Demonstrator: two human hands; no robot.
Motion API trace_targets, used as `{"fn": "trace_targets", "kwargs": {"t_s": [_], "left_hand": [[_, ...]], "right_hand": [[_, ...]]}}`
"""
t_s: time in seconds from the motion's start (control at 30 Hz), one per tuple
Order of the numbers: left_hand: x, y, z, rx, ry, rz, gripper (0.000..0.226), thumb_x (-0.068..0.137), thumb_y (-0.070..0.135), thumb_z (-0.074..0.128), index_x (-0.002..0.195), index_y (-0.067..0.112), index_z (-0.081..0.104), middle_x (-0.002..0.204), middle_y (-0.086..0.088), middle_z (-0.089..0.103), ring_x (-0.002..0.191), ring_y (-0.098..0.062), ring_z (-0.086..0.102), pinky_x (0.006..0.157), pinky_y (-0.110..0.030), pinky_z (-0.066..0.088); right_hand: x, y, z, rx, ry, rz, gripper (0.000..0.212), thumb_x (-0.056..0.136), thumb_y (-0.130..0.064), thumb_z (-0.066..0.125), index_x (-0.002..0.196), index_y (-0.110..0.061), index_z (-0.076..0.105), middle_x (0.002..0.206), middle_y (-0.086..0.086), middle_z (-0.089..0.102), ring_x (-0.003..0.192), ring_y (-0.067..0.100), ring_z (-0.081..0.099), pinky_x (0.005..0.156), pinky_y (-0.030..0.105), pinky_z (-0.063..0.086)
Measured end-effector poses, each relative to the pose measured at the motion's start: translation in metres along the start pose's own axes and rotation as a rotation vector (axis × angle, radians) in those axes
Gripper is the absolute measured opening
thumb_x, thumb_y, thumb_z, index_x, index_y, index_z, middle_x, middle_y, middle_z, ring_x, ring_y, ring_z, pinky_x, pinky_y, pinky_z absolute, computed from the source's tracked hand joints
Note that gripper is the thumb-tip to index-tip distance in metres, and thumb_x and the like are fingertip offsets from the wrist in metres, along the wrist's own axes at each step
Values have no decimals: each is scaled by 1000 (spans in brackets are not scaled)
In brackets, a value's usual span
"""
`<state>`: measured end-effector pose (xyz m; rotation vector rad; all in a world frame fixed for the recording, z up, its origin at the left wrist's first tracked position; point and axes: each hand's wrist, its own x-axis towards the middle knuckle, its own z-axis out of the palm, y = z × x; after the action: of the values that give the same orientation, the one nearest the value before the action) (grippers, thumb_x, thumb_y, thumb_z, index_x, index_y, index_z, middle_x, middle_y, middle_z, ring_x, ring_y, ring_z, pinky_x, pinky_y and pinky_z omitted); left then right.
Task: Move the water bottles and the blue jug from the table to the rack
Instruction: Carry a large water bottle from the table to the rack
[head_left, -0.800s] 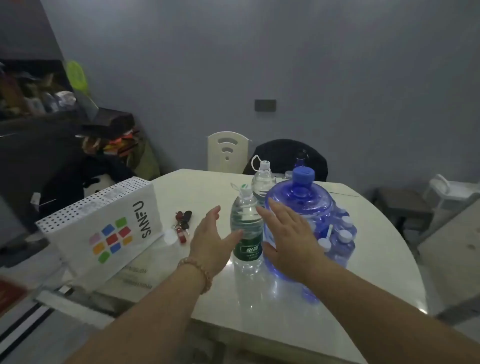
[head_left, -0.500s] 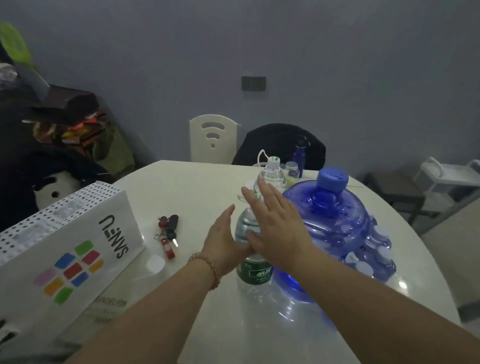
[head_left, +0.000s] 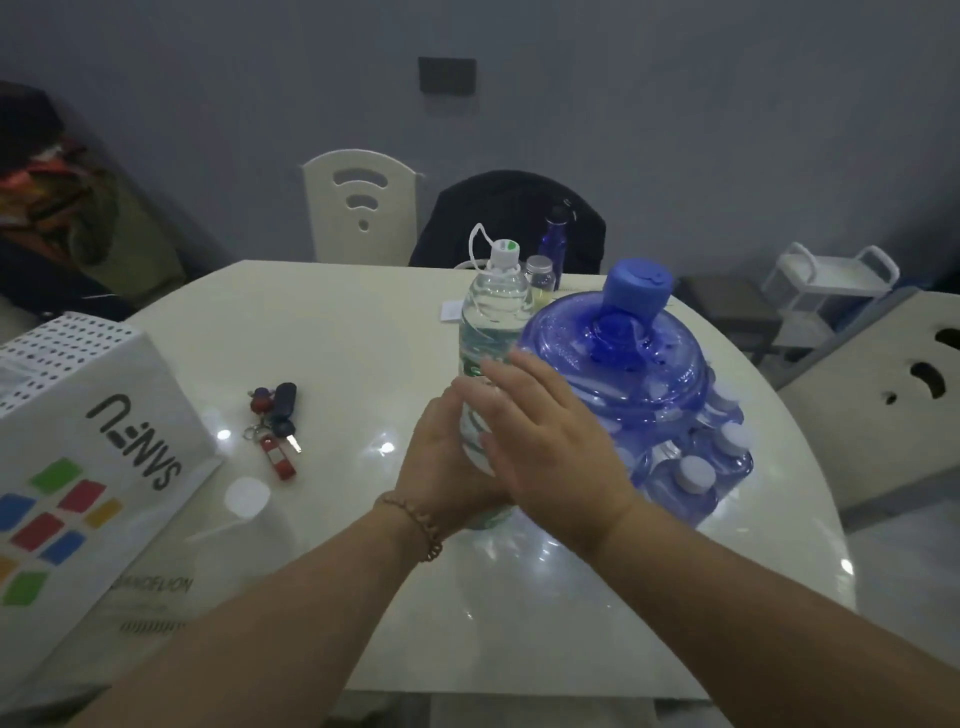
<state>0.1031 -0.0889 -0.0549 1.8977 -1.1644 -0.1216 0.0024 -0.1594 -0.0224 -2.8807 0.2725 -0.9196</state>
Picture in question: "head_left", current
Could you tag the person's right hand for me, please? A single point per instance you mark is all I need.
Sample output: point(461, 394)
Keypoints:
point(562, 465)

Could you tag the person's left hand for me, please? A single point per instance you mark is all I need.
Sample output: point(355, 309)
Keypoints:
point(435, 465)

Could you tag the large blue water jug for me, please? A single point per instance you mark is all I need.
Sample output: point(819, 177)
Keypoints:
point(622, 360)

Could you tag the small blue tinted water bottle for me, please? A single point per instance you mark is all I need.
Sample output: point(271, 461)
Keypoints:
point(724, 397)
point(694, 476)
point(733, 439)

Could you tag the green label water bottle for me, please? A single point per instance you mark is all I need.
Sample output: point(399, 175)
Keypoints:
point(495, 315)

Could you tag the white tiered storage cart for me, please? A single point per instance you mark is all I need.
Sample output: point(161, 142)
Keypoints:
point(825, 274)

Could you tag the person's left forearm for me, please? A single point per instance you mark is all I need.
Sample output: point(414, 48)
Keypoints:
point(262, 645)

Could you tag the person's right forearm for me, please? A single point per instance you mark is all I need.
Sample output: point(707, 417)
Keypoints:
point(750, 637)

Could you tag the small white card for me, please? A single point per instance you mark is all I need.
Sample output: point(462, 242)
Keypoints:
point(451, 311)

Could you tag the white table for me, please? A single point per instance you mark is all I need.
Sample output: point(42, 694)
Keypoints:
point(337, 337)

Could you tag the key bunch with red tags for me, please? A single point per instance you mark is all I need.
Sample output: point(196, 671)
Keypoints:
point(283, 401)

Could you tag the translucent pouch with white cap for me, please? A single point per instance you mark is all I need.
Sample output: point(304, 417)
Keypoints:
point(247, 495)

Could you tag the glass jar with silver lid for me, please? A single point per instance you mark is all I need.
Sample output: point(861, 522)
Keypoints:
point(538, 274)

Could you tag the dark blue metal flask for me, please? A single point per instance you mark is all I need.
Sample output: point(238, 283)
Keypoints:
point(553, 251)

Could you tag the grey stool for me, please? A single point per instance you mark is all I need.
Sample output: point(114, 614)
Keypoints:
point(727, 307)

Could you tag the white chair with arc cutouts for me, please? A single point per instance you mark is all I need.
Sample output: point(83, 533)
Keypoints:
point(330, 225)
point(847, 420)

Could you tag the white paper bag coloured squares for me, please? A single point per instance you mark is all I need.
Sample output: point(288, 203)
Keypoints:
point(90, 450)

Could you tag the pile of colourful clothes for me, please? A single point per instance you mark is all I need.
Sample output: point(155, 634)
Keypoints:
point(67, 210)

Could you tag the black wall switch plate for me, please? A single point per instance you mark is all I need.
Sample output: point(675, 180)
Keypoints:
point(446, 75)

